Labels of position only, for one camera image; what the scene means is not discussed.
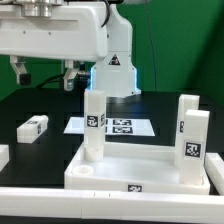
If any white fence rail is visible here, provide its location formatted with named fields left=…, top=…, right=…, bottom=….
left=0, top=187, right=224, bottom=224
left=205, top=153, right=224, bottom=196

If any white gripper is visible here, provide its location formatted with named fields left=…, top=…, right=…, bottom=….
left=0, top=3, right=108, bottom=91

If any white desk top tray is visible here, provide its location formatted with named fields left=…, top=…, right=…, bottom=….
left=64, top=142, right=210, bottom=195

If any black cable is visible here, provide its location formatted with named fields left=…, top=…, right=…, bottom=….
left=35, top=73, right=91, bottom=89

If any white front fence rail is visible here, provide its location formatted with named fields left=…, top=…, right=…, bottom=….
left=0, top=187, right=224, bottom=224

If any white left fence block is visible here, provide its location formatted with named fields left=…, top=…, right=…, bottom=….
left=0, top=145, right=9, bottom=172

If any white right fence rail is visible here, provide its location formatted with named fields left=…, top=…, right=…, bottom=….
left=205, top=153, right=224, bottom=196

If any fiducial marker sheet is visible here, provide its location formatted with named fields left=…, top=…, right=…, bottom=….
left=64, top=117, right=155, bottom=136

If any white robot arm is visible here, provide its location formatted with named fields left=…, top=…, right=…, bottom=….
left=0, top=0, right=142, bottom=99

